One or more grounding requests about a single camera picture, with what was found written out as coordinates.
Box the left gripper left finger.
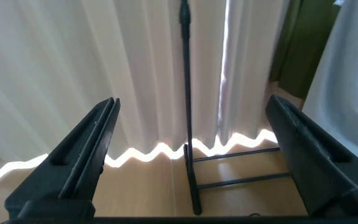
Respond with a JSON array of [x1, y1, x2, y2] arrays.
[[4, 97, 121, 218]]

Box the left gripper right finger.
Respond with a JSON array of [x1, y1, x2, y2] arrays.
[[265, 94, 358, 217]]

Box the pale grey shorts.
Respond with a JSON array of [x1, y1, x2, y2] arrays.
[[301, 0, 358, 174]]

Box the green printed shirt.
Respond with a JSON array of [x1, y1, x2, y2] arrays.
[[268, 0, 342, 100]]

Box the black clothes rack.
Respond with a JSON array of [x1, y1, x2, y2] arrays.
[[178, 0, 291, 216]]

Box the beige curtain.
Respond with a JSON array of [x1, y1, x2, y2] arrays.
[[0, 0, 291, 175]]

